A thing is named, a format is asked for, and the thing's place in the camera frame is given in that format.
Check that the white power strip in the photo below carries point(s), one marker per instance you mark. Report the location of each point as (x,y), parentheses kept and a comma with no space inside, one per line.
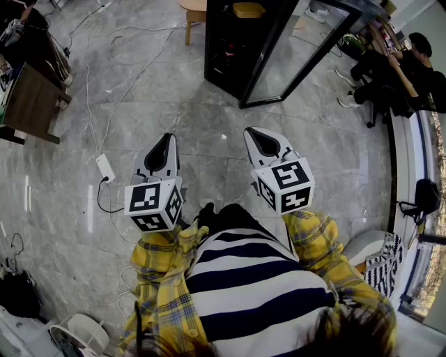
(105,168)

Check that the white fan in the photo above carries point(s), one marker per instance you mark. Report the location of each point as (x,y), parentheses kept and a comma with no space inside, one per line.
(87,333)

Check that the green bag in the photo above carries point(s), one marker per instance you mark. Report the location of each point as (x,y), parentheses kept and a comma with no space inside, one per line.
(350,45)

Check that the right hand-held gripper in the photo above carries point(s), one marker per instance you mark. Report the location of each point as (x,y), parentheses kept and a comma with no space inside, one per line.
(289,181)

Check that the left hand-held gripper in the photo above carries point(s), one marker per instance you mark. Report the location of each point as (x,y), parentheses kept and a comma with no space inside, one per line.
(144,202)

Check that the grey chair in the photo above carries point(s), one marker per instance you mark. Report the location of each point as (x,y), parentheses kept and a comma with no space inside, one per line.
(362,247)

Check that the black backpack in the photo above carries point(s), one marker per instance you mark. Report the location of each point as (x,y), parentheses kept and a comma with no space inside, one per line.
(426,197)

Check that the person's black trousers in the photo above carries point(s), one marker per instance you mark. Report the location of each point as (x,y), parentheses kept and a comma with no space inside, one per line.
(226,216)

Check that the yellow item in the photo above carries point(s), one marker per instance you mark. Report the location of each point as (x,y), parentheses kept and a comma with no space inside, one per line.
(249,9)

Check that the person's striped shirt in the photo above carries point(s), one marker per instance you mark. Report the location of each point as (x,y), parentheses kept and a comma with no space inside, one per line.
(251,289)

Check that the light wooden stool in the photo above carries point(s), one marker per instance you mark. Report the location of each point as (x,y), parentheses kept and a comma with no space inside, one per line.
(195,14)

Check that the striped cloth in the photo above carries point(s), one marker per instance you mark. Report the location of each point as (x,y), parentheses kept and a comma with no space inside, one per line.
(385,268)

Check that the black bag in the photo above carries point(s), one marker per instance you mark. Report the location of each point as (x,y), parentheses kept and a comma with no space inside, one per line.
(17,294)

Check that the person's left forearm yellow plaid sleeve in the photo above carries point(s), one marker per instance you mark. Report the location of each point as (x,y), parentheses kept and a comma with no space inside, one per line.
(157,258)

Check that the dark brown wooden table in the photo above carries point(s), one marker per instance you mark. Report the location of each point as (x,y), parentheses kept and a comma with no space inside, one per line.
(31,104)

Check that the person's right forearm yellow plaid sleeve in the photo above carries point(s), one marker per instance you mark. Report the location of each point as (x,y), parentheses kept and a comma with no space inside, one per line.
(313,240)

